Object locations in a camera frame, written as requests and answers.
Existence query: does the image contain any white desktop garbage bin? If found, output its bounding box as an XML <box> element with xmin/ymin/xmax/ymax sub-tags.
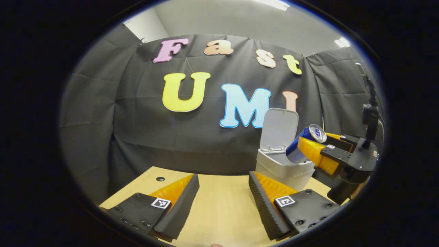
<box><xmin>256</xmin><ymin>108</ymin><xmax>316</xmax><ymax>191</ymax></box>

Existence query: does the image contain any black backdrop cloth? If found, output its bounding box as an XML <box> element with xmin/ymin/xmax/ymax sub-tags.
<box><xmin>58</xmin><ymin>24</ymin><xmax>383</xmax><ymax>206</ymax></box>

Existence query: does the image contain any wooden desktop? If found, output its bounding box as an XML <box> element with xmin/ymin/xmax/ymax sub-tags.
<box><xmin>99</xmin><ymin>166</ymin><xmax>350</xmax><ymax>247</ymax></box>

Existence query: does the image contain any long ceiling light panel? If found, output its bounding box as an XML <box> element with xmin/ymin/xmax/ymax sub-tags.
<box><xmin>252</xmin><ymin>0</ymin><xmax>291</xmax><ymax>11</ymax></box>

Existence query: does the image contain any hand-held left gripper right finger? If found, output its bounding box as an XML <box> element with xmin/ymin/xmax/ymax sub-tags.
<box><xmin>249</xmin><ymin>171</ymin><xmax>343</xmax><ymax>240</ymax></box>

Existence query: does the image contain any blue pop can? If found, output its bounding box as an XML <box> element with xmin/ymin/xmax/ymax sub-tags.
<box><xmin>286</xmin><ymin>124</ymin><xmax>327</xmax><ymax>164</ymax></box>

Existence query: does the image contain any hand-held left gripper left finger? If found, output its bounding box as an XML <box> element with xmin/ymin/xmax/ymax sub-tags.
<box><xmin>105</xmin><ymin>174</ymin><xmax>200</xmax><ymax>242</ymax></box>

